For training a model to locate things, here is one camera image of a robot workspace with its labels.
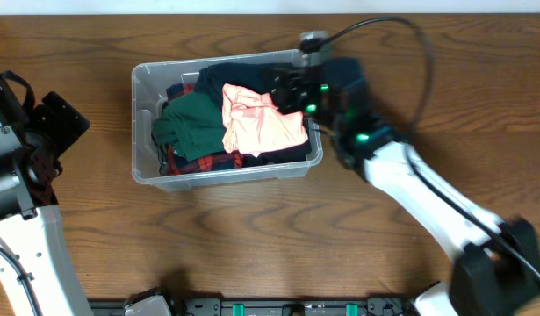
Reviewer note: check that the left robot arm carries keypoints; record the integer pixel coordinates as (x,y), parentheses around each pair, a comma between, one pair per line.
(36,272)

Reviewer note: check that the dark navy garment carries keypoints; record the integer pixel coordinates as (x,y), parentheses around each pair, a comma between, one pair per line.
(260,78)

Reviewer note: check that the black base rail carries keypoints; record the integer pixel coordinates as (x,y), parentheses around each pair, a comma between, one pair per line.
(158,301)

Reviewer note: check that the pink garment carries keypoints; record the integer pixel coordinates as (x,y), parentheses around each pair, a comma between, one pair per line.
(254,125)

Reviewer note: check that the clear plastic storage container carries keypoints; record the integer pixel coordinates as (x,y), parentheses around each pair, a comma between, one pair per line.
(149,84)

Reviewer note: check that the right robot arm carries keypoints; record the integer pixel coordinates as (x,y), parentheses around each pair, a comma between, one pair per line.
(496,265)

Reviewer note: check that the black garment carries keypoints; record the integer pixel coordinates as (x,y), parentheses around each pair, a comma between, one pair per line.
(291,154)

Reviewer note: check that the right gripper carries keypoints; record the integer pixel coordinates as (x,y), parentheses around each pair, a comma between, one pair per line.
(297,81)

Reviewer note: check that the dark green garment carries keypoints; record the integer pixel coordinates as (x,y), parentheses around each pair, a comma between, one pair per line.
(191,125)

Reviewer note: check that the red navy plaid shirt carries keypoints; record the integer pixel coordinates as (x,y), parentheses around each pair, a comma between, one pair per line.
(175,165)

